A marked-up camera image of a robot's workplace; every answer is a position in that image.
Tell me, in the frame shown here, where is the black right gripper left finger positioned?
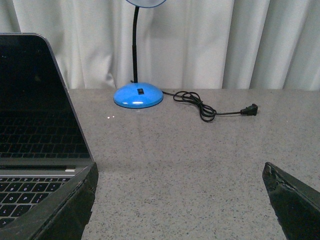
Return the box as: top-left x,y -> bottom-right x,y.
0,163 -> 99,240

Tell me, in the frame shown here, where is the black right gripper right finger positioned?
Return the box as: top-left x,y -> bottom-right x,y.
262,162 -> 320,240

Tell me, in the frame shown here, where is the grey laptop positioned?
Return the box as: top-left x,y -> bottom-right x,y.
0,33 -> 92,227

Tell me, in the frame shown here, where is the blue desk lamp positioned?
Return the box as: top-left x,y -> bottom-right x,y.
113,0 -> 164,109

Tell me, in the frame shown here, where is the white curtain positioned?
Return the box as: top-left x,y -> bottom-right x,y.
0,0 -> 320,91

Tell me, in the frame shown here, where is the black lamp power cable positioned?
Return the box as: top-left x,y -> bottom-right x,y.
162,90 -> 259,124

